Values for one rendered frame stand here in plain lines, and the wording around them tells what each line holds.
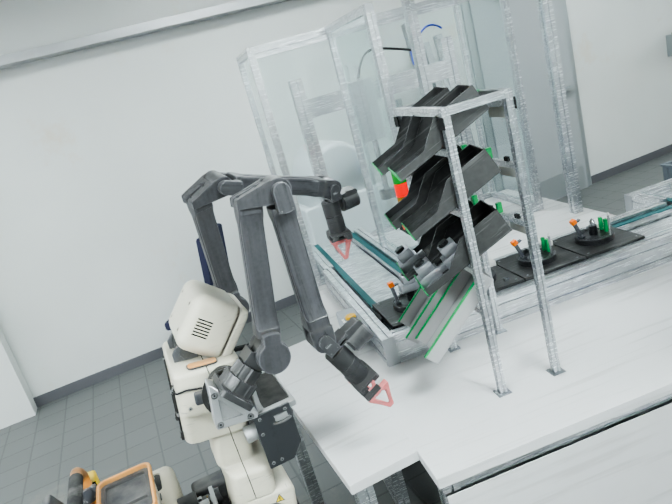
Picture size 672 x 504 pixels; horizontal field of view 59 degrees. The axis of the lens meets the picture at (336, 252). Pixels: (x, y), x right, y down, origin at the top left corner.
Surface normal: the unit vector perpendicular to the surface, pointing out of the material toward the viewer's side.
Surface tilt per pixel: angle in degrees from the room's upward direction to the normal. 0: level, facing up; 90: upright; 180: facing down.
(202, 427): 90
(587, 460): 90
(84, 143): 90
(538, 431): 0
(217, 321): 90
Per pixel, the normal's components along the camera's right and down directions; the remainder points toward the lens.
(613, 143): 0.37, 0.18
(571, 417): -0.26, -0.92
